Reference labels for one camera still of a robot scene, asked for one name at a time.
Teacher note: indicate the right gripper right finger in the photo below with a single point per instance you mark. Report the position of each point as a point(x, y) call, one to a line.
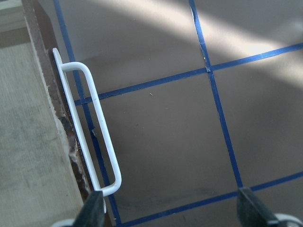
point(252, 212)

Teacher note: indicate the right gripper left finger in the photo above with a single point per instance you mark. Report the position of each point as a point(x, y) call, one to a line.
point(92, 213)

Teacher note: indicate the wooden drawer with white handle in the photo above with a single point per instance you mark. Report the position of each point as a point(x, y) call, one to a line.
point(46, 171)

